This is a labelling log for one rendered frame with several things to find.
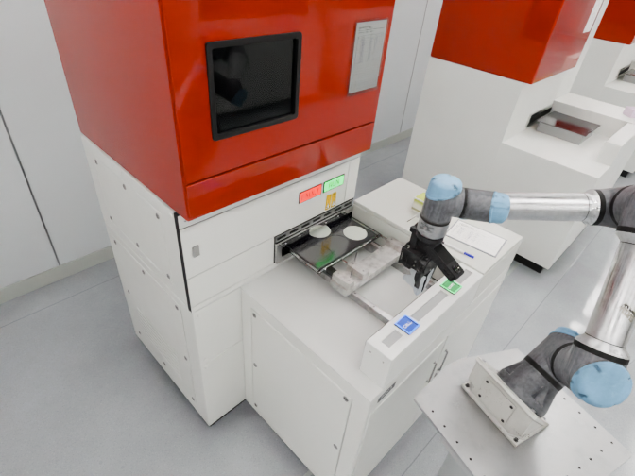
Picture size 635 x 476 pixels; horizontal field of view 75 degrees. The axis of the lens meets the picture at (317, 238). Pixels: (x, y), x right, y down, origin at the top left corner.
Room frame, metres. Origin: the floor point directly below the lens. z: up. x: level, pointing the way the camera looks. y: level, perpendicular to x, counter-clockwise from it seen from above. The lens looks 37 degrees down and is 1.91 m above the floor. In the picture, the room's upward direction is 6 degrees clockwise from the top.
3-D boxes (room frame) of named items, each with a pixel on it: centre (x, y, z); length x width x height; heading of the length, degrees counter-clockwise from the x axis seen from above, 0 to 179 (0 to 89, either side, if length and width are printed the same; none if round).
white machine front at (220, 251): (1.26, 0.14, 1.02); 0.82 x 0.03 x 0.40; 138
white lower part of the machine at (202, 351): (1.49, 0.39, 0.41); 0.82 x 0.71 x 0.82; 138
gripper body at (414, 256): (0.88, -0.28, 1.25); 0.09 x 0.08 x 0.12; 48
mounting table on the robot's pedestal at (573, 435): (0.68, -0.62, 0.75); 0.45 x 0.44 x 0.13; 32
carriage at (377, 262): (1.23, -0.21, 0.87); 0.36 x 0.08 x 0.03; 138
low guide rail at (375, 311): (1.13, -0.12, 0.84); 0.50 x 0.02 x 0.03; 48
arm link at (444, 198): (0.88, -0.29, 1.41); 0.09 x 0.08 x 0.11; 85
